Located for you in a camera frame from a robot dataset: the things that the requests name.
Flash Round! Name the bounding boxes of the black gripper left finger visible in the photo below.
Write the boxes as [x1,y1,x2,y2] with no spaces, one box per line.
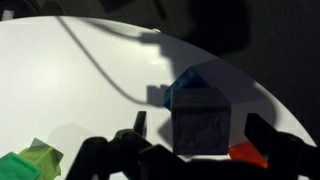
[66,111,157,180]

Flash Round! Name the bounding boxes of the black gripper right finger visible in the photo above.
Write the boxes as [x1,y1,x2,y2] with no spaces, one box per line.
[244,113,320,180]

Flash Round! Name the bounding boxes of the orange block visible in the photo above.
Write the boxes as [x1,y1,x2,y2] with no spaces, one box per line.
[228,141,268,168]

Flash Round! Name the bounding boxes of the yellow-green block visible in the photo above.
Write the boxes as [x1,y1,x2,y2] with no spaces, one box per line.
[18,138,64,180]

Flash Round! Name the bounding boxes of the green block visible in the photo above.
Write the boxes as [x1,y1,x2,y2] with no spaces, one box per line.
[0,152,41,180]

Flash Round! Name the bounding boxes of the blue block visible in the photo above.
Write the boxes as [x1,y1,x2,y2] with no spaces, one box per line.
[163,68,209,109]

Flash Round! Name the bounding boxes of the white round table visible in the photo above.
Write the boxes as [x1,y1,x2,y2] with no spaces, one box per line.
[0,16,314,171]

